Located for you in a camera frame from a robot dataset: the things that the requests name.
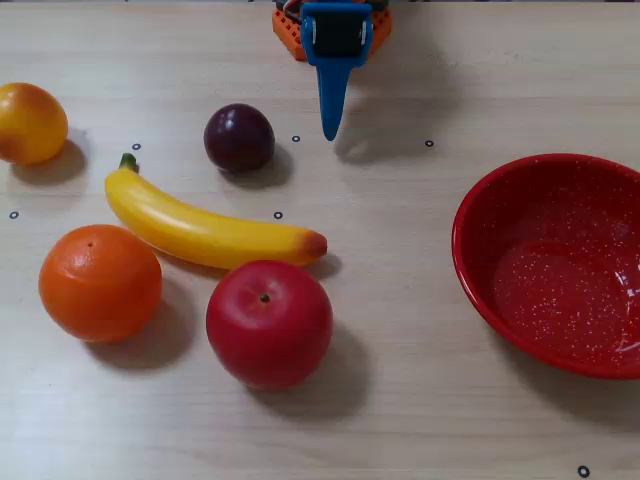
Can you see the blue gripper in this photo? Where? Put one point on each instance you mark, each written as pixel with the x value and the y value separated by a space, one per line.
pixel 336 36

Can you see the yellow orange toy peach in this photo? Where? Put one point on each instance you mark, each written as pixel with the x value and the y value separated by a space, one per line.
pixel 30 125

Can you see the orange robot base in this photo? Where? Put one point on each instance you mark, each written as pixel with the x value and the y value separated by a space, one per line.
pixel 287 36

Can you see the red speckled enamel bowl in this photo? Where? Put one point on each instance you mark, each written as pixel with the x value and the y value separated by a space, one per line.
pixel 550 280

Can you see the dark purple toy plum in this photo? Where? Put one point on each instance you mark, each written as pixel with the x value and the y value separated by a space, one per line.
pixel 239 140

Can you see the yellow toy banana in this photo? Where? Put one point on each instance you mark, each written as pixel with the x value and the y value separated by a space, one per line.
pixel 200 235

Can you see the red toy apple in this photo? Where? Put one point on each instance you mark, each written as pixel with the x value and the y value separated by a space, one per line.
pixel 270 330

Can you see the orange toy orange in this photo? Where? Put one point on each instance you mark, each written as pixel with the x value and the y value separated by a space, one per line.
pixel 100 285

